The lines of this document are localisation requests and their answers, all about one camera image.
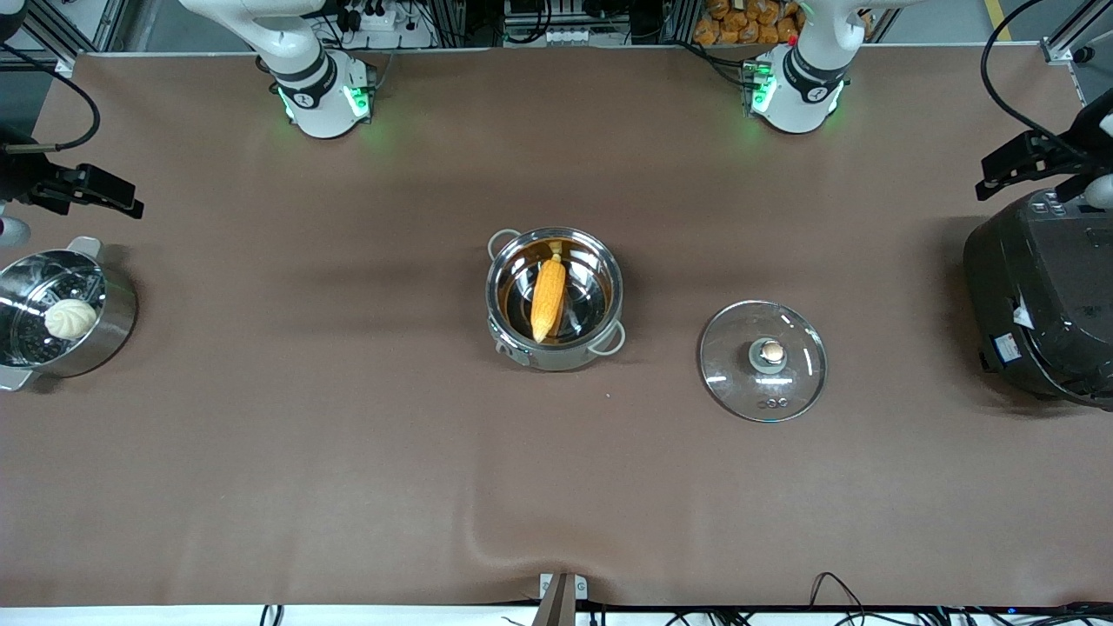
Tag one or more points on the glass pot lid with knob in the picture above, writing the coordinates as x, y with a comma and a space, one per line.
730, 382

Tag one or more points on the black rice cooker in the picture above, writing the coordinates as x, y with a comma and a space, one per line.
1043, 304

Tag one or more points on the bag of orange bread rolls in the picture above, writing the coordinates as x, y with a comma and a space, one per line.
735, 26

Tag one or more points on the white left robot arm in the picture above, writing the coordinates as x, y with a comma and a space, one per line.
800, 96

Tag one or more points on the white steamed bun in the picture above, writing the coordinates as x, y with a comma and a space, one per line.
71, 319

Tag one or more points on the stainless steel steamer pot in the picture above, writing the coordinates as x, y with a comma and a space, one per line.
111, 335

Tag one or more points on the yellow corn cob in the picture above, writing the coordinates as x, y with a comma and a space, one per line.
548, 296

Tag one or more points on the white power strip with plugs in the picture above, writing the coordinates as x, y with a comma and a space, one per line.
374, 22

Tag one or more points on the stainless steel cooking pot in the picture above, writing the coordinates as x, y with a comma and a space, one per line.
556, 360

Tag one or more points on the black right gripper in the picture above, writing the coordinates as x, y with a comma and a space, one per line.
19, 183

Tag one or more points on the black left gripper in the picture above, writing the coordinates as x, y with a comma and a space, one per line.
1066, 162

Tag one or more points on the perforated steel steamer plate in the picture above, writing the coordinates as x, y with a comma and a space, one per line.
26, 348

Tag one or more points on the brown table mat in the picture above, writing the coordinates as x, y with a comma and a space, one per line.
783, 487

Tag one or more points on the aluminium frame profile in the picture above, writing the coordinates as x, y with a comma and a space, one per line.
63, 65
1065, 48

